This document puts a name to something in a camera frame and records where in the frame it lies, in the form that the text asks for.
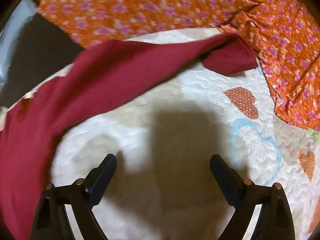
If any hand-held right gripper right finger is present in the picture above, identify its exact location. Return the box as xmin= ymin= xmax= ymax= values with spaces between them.
xmin=209 ymin=154 xmax=297 ymax=240

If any orange floral cloth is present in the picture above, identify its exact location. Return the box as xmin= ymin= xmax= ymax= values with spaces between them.
xmin=36 ymin=0 xmax=320 ymax=132

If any dark brown cushion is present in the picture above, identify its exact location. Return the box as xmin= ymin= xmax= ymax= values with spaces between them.
xmin=6 ymin=12 xmax=84 ymax=108

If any grey pillow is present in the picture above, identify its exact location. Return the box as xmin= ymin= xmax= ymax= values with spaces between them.
xmin=0 ymin=0 xmax=38 ymax=87

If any maroon garment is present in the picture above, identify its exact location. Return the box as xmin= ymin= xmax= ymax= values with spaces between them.
xmin=0 ymin=33 xmax=259 ymax=240

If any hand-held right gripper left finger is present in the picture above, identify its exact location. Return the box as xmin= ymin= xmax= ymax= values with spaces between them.
xmin=30 ymin=153 xmax=118 ymax=240

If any heart-printed quilt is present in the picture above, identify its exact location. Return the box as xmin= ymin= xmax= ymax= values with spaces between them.
xmin=0 ymin=27 xmax=320 ymax=240

